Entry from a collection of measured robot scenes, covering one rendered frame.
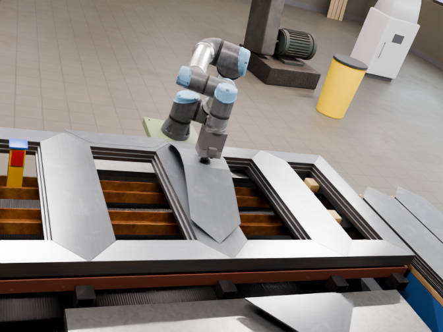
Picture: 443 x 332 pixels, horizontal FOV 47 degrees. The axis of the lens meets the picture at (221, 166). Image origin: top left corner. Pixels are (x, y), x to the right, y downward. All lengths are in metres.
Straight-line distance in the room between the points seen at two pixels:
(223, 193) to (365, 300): 0.63
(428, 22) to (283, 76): 6.41
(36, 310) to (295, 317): 0.81
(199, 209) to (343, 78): 4.28
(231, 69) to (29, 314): 1.24
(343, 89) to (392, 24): 2.72
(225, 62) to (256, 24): 4.34
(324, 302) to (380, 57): 6.98
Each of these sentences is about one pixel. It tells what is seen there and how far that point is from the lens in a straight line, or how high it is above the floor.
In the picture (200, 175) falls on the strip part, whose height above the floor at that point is 0.95.
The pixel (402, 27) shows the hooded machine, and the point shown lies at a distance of 8.49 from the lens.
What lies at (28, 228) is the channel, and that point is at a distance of 1.81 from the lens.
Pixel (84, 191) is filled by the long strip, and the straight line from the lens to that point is 1.73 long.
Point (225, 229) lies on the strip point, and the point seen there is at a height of 0.88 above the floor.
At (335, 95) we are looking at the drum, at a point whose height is 0.27.
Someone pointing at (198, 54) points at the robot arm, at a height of 1.26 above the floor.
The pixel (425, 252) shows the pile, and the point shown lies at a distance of 2.17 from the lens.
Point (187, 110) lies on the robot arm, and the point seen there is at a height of 0.87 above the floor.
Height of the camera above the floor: 1.82
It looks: 27 degrees down
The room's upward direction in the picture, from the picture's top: 18 degrees clockwise
